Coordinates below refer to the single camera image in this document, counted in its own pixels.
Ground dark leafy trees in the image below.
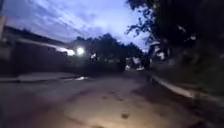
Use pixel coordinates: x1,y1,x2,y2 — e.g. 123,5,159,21
125,0,224,84

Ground pale concrete pavement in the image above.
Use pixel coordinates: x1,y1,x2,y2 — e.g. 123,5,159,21
0,71,88,84

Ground dark asphalt road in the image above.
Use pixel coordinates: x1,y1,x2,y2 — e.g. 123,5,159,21
0,72,224,128

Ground low building with roof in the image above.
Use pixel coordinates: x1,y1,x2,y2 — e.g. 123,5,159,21
0,25,76,77

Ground pale vehicle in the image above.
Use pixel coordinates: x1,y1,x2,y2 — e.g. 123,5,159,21
124,56,146,72

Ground row of dark trees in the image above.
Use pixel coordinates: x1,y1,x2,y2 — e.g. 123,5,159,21
73,32,145,72

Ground pale concrete kerb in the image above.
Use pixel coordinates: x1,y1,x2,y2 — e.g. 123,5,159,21
149,74,224,107

